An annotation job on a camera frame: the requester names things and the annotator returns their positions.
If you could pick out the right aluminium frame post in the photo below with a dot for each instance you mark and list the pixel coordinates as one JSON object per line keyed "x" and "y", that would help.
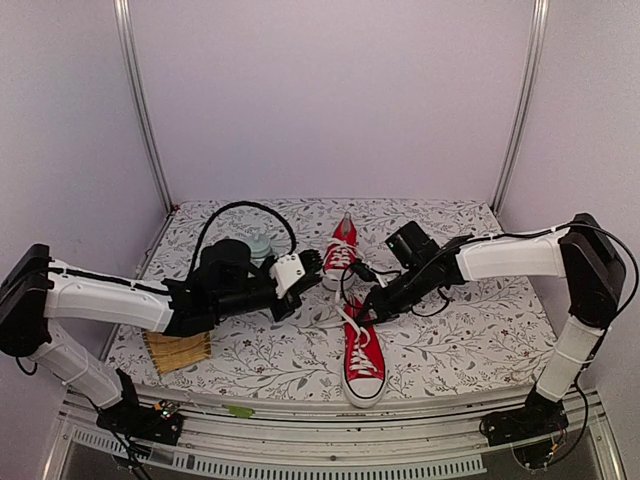
{"x": 531, "y": 67}

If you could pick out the left aluminium frame post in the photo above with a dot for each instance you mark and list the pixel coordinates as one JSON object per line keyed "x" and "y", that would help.
{"x": 126, "y": 36}

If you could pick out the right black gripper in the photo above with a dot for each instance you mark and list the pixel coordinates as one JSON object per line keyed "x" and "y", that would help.
{"x": 382, "y": 307}

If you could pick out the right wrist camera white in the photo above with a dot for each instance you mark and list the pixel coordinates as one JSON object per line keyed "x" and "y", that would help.
{"x": 366, "y": 273}

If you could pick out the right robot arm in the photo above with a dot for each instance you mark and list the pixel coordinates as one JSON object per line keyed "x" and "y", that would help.
{"x": 594, "y": 264}

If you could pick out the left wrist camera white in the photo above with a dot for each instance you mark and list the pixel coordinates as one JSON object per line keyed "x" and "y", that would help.
{"x": 287, "y": 271}

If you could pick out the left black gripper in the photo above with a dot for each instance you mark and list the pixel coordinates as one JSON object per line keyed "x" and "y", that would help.
{"x": 293, "y": 300}

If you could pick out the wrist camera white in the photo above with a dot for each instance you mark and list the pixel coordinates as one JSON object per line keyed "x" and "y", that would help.
{"x": 287, "y": 271}
{"x": 366, "y": 273}

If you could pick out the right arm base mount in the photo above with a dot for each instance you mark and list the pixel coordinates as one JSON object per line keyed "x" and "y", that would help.
{"x": 538, "y": 416}

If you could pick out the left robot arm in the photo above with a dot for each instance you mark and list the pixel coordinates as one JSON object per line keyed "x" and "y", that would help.
{"x": 41, "y": 291}

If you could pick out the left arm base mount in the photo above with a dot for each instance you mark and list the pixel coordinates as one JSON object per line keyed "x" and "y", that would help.
{"x": 141, "y": 422}

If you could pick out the floral patterned table mat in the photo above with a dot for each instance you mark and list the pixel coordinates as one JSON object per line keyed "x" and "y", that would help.
{"x": 472, "y": 338}

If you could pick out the front aluminium rail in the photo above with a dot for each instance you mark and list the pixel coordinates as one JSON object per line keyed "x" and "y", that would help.
{"x": 421, "y": 438}

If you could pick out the woven bamboo basket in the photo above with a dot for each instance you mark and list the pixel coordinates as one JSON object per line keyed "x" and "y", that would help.
{"x": 169, "y": 354}

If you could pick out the aluminium frame post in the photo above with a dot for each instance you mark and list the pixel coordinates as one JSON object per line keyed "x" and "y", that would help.
{"x": 126, "y": 36}
{"x": 531, "y": 67}

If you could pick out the green tape piece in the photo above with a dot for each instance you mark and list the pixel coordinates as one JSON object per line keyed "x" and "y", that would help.
{"x": 240, "y": 411}

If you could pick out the red sneaker with laces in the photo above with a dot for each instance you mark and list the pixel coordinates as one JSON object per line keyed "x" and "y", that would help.
{"x": 342, "y": 251}

